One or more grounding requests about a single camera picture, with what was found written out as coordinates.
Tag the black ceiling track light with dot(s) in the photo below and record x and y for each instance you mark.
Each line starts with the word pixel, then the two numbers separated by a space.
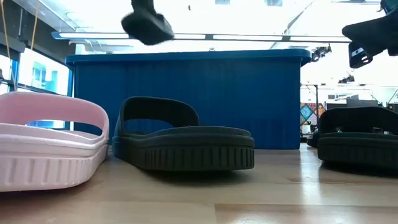
pixel 346 79
pixel 321 51

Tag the long ceiling light bar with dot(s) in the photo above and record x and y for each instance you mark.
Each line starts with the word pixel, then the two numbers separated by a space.
pixel 248 37

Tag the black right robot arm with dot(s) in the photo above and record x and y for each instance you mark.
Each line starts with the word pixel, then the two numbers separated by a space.
pixel 391 5

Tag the black foam slide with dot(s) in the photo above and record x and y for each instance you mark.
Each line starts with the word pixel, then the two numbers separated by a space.
pixel 357 149
pixel 186 149

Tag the blue plastic bin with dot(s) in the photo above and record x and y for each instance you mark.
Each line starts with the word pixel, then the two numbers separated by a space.
pixel 248 93

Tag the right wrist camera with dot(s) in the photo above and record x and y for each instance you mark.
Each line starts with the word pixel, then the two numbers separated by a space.
pixel 359 56

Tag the black monitor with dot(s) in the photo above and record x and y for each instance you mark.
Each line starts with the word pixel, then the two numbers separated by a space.
pixel 362 103

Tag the pink foam slide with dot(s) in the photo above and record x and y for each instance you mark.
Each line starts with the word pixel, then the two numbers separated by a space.
pixel 46 161

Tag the colourful patterned panel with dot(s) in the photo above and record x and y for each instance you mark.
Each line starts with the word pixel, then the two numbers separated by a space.
pixel 308 113

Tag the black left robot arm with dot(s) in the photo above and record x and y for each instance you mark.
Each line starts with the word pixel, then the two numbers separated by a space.
pixel 142 4

